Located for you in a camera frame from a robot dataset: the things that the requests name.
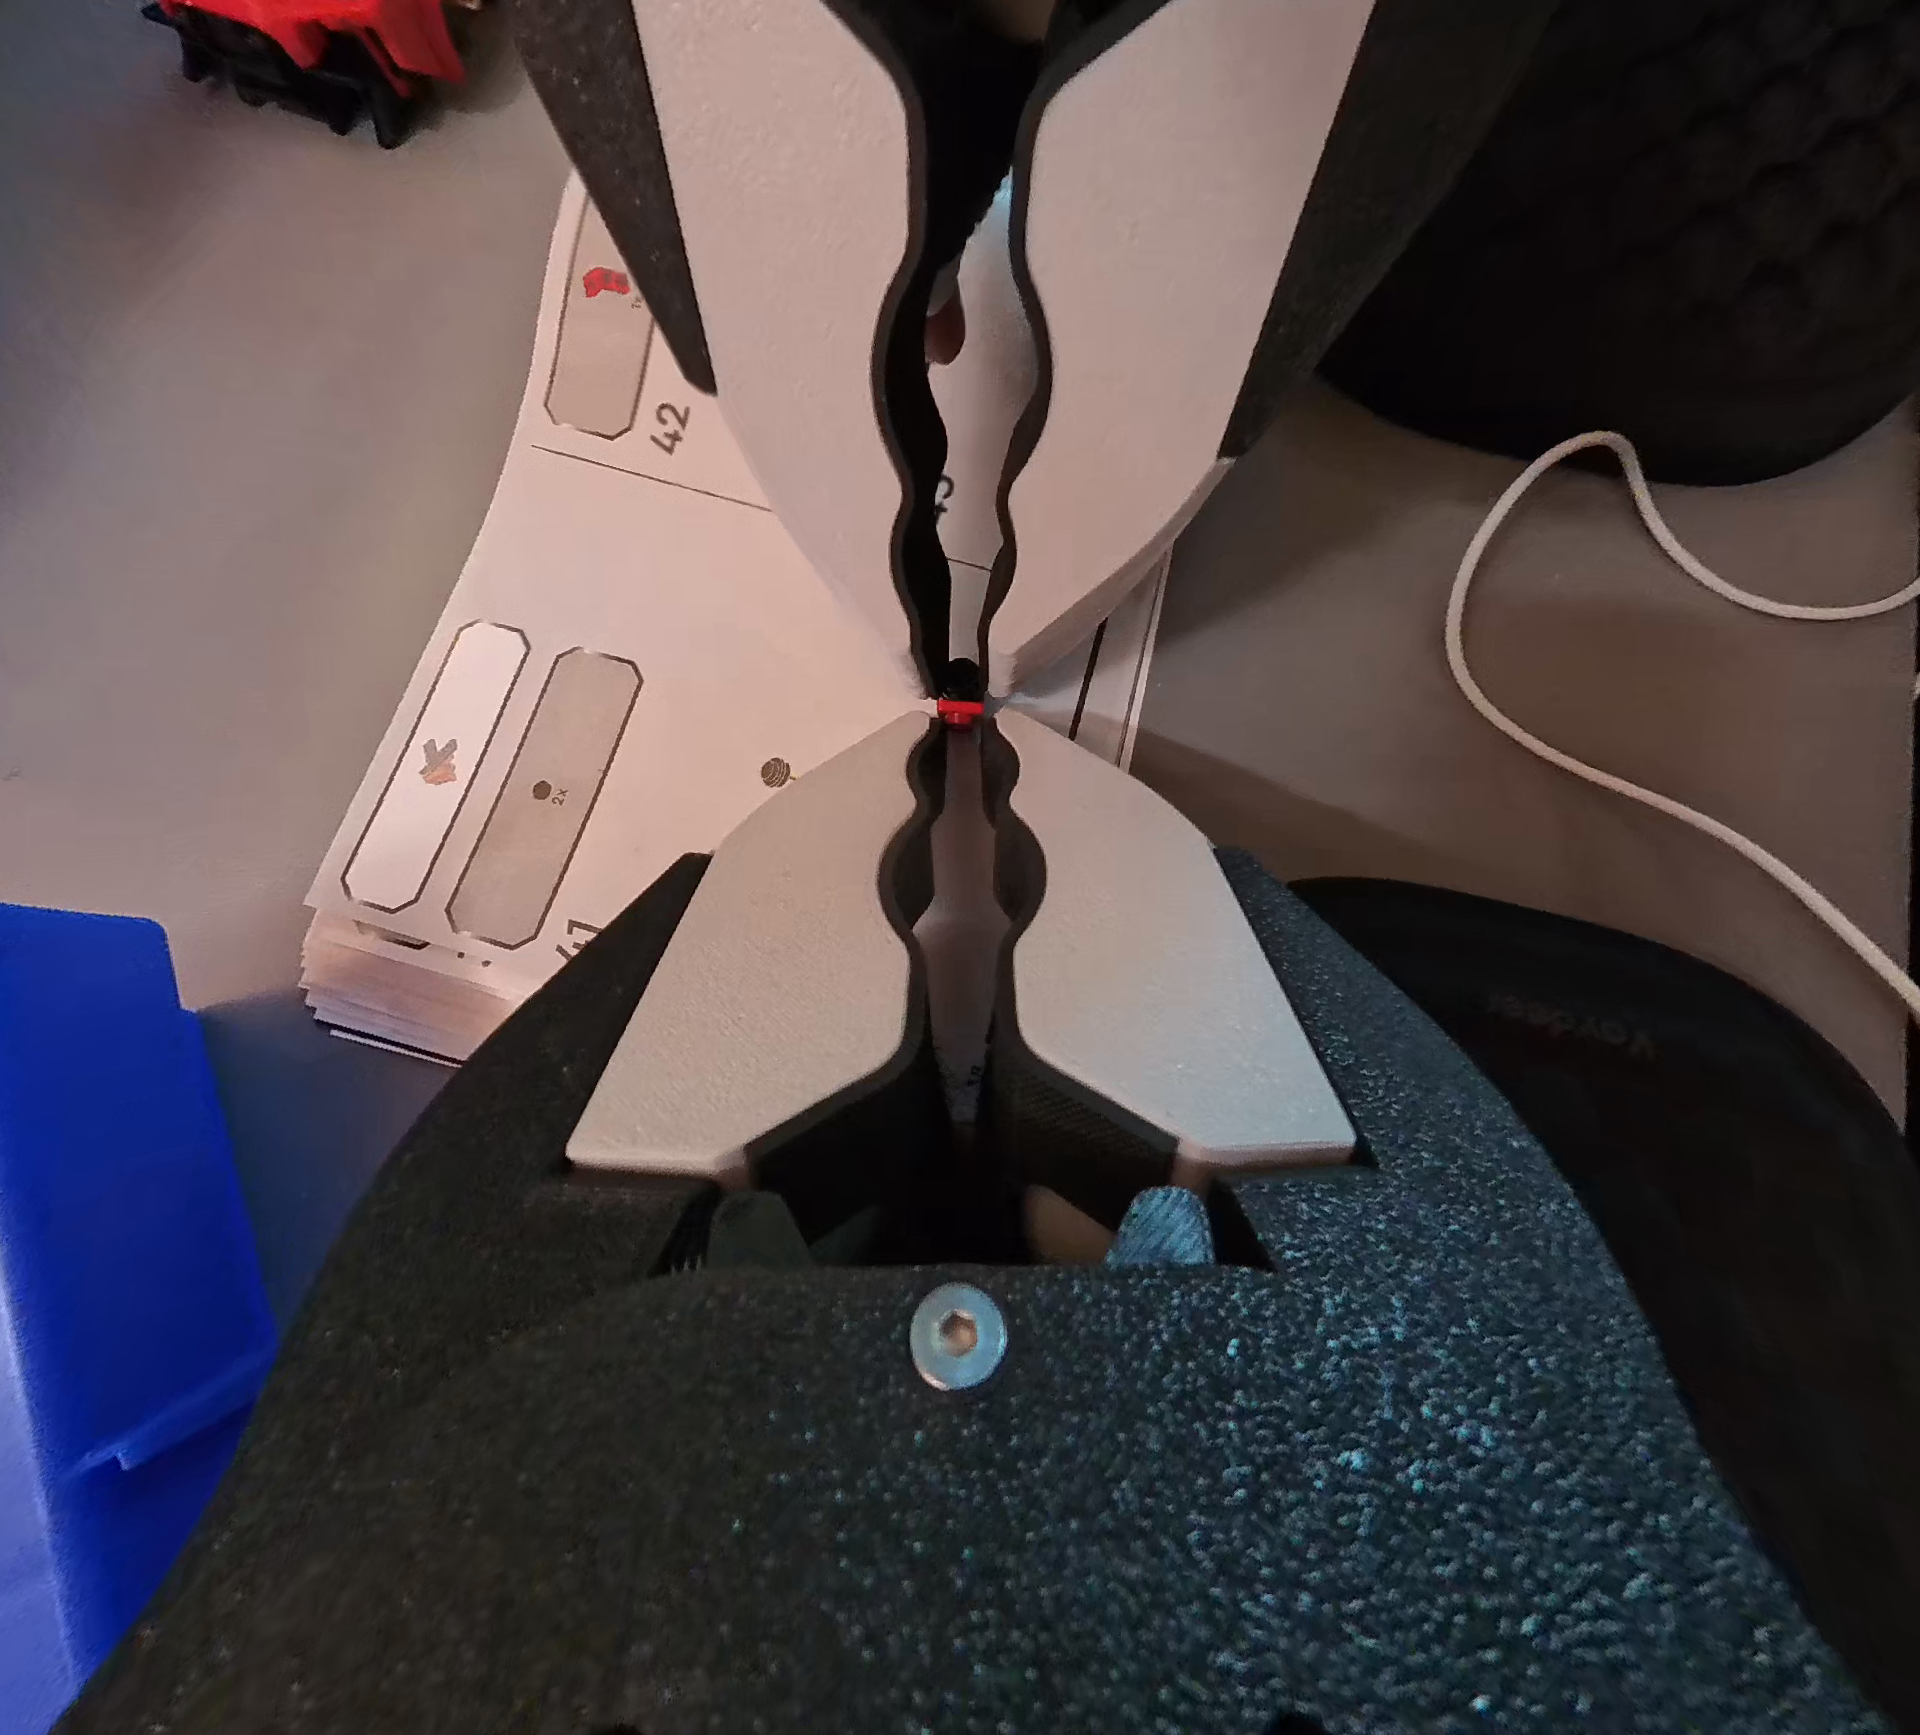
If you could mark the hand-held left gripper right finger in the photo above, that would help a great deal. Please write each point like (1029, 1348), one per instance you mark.
(1170, 1000)

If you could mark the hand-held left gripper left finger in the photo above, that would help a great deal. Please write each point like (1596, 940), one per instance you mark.
(751, 1000)

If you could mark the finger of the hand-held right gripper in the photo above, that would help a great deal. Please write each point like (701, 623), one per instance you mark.
(1170, 265)
(764, 191)

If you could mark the small black round lego piece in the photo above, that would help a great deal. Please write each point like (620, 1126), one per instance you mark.
(961, 677)

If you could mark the blue plastic bin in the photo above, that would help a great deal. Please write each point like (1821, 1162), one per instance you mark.
(105, 1240)

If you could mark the lego instruction booklet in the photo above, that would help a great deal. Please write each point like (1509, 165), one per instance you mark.
(675, 641)

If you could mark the person's right hand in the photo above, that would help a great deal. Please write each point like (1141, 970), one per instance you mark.
(947, 333)

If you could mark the black chair armrest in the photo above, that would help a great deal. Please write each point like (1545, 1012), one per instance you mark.
(1725, 1240)
(1681, 145)

